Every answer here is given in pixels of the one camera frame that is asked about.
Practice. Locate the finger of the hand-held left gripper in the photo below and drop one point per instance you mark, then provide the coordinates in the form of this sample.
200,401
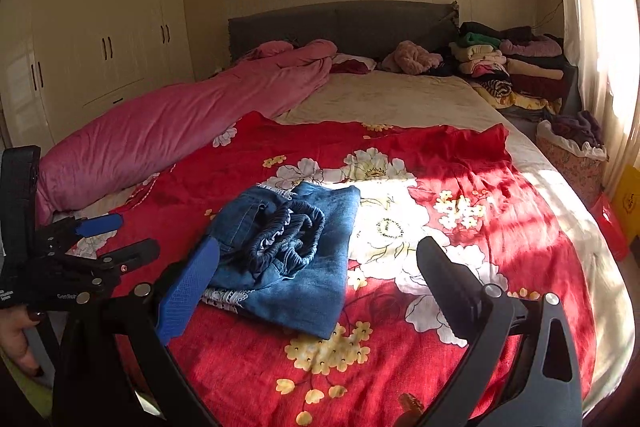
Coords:
135,253
100,224

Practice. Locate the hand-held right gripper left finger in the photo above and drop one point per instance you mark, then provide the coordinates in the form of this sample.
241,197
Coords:
187,292

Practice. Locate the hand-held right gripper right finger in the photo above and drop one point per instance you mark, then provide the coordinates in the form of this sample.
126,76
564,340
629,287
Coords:
445,282

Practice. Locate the blue pants with lace trim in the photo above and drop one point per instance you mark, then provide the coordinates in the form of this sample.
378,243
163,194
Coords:
310,277

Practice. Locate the person's left forearm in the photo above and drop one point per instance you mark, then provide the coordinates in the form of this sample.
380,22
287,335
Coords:
20,389

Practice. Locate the person's left hand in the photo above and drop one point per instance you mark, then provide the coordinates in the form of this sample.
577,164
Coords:
15,337

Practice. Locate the red floral blanket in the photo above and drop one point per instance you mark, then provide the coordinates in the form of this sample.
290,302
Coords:
450,167

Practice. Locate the pink duvet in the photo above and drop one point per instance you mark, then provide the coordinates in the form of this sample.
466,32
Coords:
175,117

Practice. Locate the basket with lace trim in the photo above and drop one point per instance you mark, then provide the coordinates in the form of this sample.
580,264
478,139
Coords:
570,167

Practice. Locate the red bag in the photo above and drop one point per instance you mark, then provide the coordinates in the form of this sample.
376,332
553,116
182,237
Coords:
610,227

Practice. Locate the cream wardrobe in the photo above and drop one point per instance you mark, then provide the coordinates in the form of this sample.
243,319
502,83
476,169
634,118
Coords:
100,32

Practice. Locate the pink fluffy garment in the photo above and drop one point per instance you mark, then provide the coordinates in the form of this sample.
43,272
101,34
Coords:
412,57

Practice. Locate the stack of folded clothes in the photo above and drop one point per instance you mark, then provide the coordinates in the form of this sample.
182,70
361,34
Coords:
520,67

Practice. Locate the dark red garment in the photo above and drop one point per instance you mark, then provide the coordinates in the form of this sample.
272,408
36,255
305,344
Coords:
352,66

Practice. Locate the grey headboard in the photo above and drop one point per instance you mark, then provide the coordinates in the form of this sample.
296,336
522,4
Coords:
350,27

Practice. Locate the cream curtain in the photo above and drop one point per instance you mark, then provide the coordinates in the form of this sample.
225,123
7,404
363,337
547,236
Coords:
600,32

